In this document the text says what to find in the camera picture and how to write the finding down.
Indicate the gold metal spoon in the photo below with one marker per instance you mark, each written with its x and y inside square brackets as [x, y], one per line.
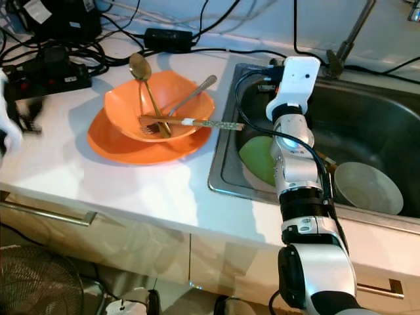
[139, 65]

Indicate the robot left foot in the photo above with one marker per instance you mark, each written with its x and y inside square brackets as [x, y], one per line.
[131, 305]

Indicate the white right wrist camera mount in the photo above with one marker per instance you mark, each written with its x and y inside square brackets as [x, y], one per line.
[298, 79]

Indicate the black floor fan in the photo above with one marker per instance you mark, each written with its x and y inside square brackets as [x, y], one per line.
[39, 282]

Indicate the orange plate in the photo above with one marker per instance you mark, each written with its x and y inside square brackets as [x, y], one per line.
[111, 147]

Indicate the stainless steel sink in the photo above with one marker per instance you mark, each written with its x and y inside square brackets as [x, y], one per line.
[367, 125]

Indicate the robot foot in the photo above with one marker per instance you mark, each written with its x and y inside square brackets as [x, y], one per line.
[131, 305]
[236, 307]

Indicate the silver metal fork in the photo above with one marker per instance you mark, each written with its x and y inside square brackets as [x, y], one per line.
[200, 87]

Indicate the metal wall water valve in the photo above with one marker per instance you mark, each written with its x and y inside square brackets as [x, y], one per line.
[413, 13]

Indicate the green plate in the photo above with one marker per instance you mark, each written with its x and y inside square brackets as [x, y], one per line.
[256, 161]

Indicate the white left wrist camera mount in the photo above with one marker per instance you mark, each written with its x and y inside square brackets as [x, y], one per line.
[10, 118]

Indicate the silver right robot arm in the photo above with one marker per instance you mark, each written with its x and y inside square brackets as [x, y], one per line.
[298, 164]

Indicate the grey bowl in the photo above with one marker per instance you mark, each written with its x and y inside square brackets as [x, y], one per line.
[367, 190]

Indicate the metal faucet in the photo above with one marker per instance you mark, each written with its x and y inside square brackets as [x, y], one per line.
[344, 49]

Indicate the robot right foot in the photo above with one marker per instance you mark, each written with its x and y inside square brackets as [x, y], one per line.
[236, 307]

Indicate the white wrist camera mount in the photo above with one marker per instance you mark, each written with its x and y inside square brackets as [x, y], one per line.
[10, 118]
[298, 79]

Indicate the black charger device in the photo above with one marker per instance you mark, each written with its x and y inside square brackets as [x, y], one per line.
[65, 20]

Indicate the black power adapter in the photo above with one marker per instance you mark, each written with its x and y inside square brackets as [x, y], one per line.
[168, 41]

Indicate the patterned chopstick with white band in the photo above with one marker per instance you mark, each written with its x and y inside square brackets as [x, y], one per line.
[223, 125]

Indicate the orange bowl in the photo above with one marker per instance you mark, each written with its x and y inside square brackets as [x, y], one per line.
[170, 88]

